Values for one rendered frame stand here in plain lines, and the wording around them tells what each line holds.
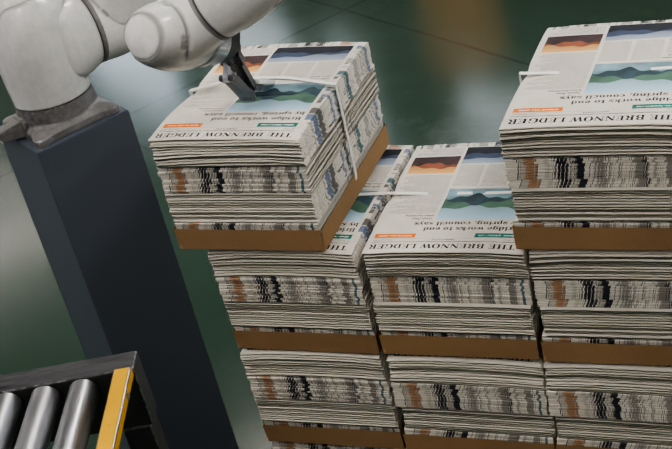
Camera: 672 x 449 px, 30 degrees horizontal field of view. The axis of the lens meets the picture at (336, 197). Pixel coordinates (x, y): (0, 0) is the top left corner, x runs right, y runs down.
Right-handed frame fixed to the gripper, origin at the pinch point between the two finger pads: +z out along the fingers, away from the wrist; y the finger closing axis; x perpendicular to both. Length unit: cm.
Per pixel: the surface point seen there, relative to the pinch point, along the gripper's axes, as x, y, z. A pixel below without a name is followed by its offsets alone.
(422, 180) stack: 23.7, 25.8, 15.7
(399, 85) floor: -58, 5, 237
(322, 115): 13.7, 13.0, -6.6
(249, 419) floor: -43, 89, 74
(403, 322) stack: 24, 50, 2
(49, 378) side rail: -25, 54, -34
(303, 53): 2.6, 1.6, 11.7
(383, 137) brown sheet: 13.5, 17.9, 23.4
